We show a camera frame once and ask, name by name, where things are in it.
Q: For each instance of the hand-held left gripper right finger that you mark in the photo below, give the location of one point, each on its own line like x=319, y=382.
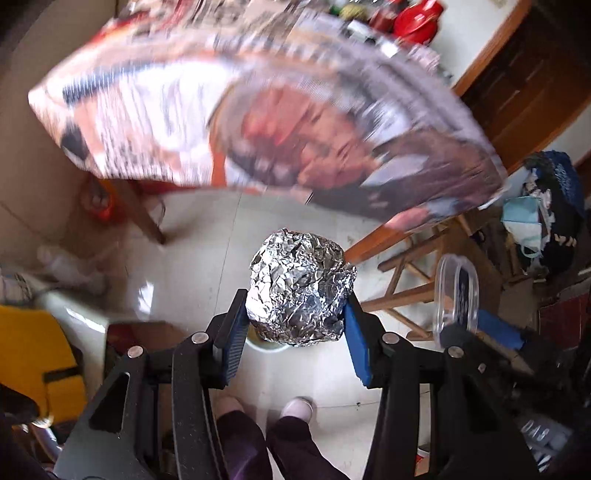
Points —
x=358, y=346

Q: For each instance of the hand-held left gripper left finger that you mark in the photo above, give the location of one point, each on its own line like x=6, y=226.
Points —
x=233, y=341

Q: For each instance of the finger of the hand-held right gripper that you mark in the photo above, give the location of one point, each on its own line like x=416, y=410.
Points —
x=501, y=330
x=459, y=334

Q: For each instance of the white plastic bucket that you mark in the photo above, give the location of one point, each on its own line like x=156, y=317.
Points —
x=268, y=347

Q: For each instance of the clear plastic container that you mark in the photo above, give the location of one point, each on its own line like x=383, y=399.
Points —
x=444, y=295

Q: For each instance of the aluminium foil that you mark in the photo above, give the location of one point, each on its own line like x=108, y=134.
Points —
x=300, y=286

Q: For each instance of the pink slipper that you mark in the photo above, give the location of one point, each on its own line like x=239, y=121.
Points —
x=229, y=406
x=300, y=408

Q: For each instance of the wooden stool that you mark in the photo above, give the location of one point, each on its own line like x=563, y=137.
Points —
x=406, y=293

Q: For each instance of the dark red cabinet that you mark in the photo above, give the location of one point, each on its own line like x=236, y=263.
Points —
x=565, y=309

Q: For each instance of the purple trousers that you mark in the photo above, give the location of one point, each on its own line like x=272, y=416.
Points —
x=258, y=452

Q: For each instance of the light blue bag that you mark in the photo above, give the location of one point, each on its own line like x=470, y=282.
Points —
x=521, y=217

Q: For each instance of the pile of dark clothes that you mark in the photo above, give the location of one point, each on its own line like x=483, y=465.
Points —
x=556, y=207

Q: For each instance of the white plastic bottle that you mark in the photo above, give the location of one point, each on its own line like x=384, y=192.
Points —
x=69, y=270

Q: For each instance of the red plastic bag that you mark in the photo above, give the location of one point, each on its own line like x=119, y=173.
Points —
x=104, y=201

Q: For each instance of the yellow bag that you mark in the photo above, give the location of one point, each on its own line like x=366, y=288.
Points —
x=37, y=355

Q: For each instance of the printed tablecloth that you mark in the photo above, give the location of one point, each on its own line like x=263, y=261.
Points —
x=184, y=115

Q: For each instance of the dark wooden door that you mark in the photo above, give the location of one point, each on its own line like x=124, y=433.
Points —
x=531, y=83

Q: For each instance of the red thermos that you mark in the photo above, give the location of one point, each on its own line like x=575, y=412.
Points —
x=418, y=21

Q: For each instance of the red sauce squeeze bottle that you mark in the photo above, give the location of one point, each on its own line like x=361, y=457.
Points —
x=382, y=16

